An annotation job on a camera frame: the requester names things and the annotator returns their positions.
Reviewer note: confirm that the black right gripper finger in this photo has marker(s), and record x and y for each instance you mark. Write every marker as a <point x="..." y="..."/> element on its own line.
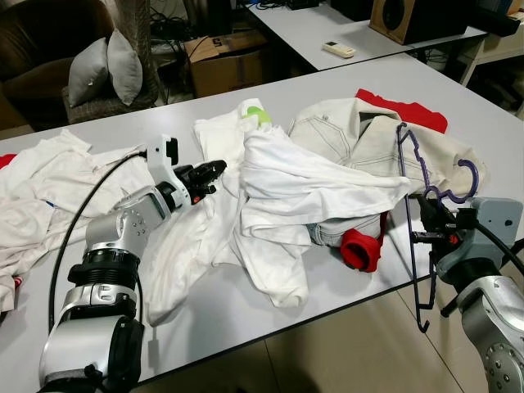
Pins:
<point x="432" y="210"/>

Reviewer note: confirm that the purple clothes hanger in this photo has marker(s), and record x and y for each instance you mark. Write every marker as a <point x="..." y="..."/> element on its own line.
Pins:
<point x="475" y="178"/>

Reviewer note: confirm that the white T-shirt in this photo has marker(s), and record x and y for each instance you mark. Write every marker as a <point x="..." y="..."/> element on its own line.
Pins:
<point x="311" y="188"/>

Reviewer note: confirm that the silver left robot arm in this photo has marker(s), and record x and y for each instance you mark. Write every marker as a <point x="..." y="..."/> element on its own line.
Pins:
<point x="106" y="270"/>

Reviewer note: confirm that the white garment with green tag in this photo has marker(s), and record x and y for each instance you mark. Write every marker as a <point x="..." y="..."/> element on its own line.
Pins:
<point x="205" y="237"/>

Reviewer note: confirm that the red sweater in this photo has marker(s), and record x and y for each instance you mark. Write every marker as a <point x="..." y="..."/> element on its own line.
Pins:
<point x="360" y="250"/>

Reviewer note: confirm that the open cardboard box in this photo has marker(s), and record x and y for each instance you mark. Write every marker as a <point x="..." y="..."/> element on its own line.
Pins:
<point x="225" y="70"/>

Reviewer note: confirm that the beige jacket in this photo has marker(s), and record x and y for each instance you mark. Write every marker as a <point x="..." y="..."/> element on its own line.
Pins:
<point x="360" y="131"/>

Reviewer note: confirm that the grey checked cloth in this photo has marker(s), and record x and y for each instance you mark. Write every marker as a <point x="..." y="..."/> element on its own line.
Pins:
<point x="327" y="233"/>

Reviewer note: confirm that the grey pillow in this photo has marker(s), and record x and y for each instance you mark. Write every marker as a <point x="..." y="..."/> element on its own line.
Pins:
<point x="124" y="67"/>
<point x="88" y="74"/>

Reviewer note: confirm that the crumpled white shirt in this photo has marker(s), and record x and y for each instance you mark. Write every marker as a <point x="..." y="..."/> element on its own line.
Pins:
<point x="49" y="188"/>

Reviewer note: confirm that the white remote control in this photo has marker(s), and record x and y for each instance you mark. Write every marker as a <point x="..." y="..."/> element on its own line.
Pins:
<point x="339" y="50"/>

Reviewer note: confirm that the red jacket with white stripe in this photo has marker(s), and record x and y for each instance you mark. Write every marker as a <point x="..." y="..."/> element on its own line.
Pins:
<point x="6" y="160"/>

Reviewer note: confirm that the wooden loudspeaker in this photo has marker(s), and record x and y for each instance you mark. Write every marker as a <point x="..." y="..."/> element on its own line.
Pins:
<point x="405" y="20"/>

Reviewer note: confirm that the brown sofa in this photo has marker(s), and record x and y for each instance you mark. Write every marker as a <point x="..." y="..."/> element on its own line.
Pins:
<point x="33" y="49"/>

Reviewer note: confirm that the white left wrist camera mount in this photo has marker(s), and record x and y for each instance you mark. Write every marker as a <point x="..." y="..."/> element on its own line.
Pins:
<point x="162" y="180"/>

